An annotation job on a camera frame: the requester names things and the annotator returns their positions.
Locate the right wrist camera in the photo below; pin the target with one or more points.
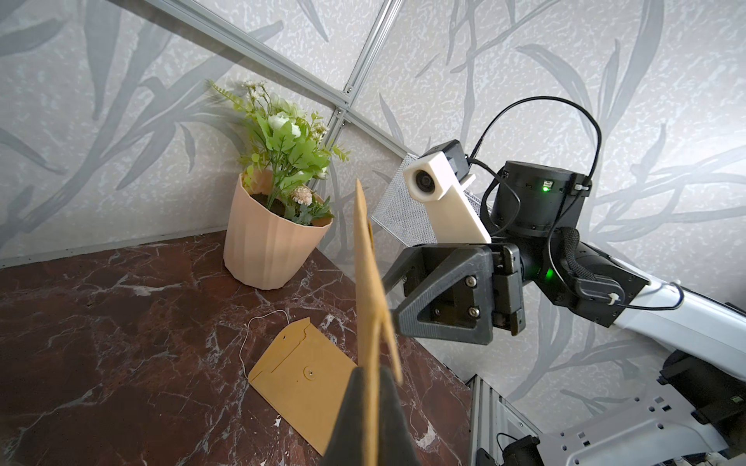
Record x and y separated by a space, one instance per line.
437 180

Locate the white wire mesh basket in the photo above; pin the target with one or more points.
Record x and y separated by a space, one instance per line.
400 215

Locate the kraft file bag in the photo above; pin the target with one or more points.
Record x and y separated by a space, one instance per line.
303 376
374 326

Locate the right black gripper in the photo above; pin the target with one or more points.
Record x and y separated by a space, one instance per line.
462 292

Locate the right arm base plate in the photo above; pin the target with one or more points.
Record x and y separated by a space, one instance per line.
658 425

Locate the peach flower pot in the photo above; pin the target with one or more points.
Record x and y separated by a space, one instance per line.
262 249

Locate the green artificial plant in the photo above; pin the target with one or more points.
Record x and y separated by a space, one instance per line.
287 151

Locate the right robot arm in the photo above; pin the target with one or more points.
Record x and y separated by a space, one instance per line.
707 338

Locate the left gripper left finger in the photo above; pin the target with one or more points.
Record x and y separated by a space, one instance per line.
345 447

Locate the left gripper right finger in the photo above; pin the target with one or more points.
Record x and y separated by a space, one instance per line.
395 444

